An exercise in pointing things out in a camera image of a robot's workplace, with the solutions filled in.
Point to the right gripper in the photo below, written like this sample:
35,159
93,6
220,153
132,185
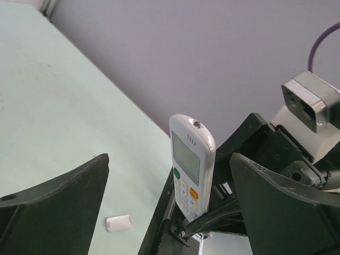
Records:
281,152

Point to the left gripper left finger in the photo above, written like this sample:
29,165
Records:
58,216

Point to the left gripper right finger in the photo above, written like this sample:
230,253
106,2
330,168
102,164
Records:
282,216

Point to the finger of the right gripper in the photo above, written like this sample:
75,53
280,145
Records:
169,233

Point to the white battery cover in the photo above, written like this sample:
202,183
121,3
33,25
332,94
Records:
118,223

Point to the white remote control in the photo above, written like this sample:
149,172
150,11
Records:
193,157

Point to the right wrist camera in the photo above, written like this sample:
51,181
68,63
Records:
312,100

